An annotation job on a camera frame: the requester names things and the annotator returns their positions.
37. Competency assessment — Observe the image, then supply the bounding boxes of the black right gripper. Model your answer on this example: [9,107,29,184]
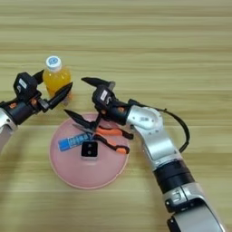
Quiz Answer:
[63,76,131,131]

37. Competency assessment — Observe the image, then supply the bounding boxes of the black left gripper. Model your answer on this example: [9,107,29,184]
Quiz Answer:
[0,69,73,125]

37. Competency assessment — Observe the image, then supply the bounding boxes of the orange juice bottle white cap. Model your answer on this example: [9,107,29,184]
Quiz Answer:
[42,55,73,105]

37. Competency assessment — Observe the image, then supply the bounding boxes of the orange black needle-nose pliers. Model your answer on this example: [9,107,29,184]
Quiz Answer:
[72,122,134,155]

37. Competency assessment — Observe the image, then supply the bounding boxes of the pink round plate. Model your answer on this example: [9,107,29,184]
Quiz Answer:
[49,112,131,189]

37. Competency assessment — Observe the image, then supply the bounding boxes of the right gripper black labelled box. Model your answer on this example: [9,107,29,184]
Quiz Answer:
[92,84,115,112]

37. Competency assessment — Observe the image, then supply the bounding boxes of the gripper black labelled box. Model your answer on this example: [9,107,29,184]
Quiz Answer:
[13,72,39,102]
[92,84,115,112]

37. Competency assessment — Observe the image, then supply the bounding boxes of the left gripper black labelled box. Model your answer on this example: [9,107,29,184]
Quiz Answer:
[13,72,39,102]

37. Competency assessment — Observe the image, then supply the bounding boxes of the blue wrapped packet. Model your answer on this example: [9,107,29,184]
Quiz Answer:
[57,134,89,152]

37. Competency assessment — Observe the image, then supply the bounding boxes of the black square block white base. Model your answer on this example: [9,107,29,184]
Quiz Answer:
[81,140,100,162]

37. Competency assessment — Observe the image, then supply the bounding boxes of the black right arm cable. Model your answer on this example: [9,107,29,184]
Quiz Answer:
[130,99,191,154]

